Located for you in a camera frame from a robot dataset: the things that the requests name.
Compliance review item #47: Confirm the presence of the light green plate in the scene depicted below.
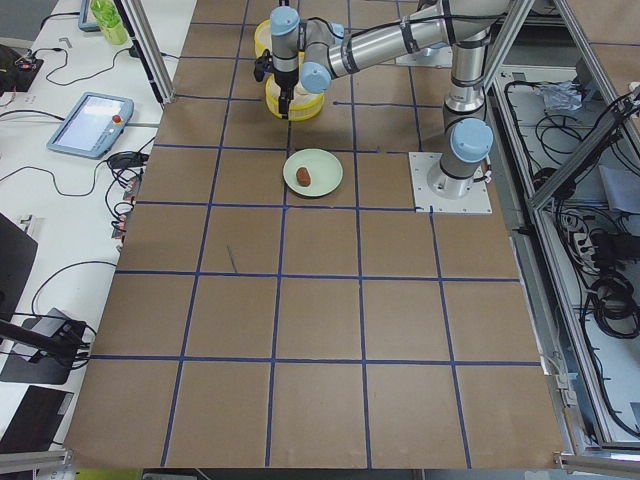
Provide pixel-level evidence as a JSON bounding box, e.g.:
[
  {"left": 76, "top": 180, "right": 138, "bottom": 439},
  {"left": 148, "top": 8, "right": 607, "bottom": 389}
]
[{"left": 282, "top": 149, "right": 343, "bottom": 198}]

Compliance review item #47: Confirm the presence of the black electronics board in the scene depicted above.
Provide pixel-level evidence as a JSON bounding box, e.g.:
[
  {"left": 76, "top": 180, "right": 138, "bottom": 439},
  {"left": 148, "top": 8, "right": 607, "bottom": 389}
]
[{"left": 0, "top": 45, "right": 44, "bottom": 94}]

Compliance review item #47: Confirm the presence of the blue teach pendant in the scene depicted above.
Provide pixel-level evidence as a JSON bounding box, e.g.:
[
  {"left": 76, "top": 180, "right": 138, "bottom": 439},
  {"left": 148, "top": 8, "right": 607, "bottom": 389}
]
[
  {"left": 46, "top": 92, "right": 134, "bottom": 159},
  {"left": 78, "top": 0, "right": 100, "bottom": 32}
]

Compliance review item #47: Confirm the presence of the green drink bottle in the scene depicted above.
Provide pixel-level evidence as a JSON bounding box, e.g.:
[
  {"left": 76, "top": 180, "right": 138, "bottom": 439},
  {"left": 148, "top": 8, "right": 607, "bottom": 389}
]
[{"left": 89, "top": 0, "right": 128, "bottom": 45}]

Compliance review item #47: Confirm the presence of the black monitor stand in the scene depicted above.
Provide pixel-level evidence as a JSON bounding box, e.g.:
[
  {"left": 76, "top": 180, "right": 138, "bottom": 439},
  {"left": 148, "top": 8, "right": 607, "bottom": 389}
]
[{"left": 1, "top": 309, "right": 96, "bottom": 385}]

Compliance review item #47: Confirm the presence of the aluminium frame post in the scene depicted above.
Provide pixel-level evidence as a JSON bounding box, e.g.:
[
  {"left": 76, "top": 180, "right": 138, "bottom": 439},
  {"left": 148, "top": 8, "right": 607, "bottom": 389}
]
[{"left": 114, "top": 0, "right": 175, "bottom": 105}]

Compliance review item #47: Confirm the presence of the brown bun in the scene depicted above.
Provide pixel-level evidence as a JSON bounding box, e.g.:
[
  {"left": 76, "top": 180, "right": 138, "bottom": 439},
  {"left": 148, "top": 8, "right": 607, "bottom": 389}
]
[{"left": 296, "top": 167, "right": 311, "bottom": 187}]

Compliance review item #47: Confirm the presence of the black power adapter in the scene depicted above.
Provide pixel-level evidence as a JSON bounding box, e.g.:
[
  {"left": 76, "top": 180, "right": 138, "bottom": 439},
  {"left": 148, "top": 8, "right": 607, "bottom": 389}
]
[{"left": 107, "top": 151, "right": 149, "bottom": 169}]

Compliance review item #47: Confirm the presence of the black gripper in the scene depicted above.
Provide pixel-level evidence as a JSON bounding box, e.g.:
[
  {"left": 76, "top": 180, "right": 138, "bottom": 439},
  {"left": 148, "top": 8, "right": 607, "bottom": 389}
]
[{"left": 272, "top": 47, "right": 299, "bottom": 120}]

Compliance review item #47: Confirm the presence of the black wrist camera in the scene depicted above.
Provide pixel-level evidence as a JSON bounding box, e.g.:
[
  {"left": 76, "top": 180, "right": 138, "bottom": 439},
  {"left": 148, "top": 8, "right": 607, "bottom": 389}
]
[{"left": 253, "top": 49, "right": 273, "bottom": 82}]

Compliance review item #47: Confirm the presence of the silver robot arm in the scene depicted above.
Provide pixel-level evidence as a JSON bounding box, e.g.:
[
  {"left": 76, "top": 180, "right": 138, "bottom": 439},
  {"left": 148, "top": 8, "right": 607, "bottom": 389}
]
[{"left": 254, "top": 0, "right": 510, "bottom": 200}]

